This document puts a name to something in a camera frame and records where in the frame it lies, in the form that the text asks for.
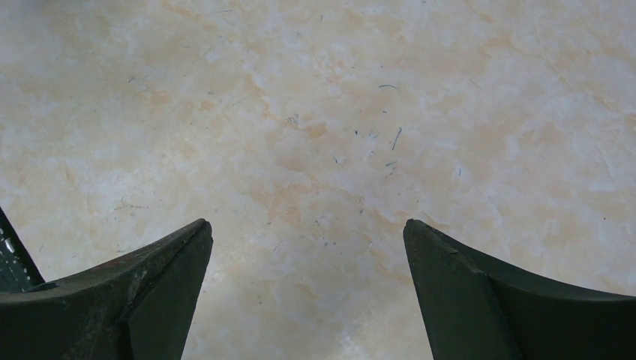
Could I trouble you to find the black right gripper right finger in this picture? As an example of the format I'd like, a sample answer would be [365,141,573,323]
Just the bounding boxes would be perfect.
[403,219,635,359]

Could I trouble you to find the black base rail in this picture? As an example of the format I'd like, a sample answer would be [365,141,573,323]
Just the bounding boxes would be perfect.
[0,210,45,293]

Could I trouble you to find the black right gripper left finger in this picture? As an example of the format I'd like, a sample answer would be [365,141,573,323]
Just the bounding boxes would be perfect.
[1,219,213,359]

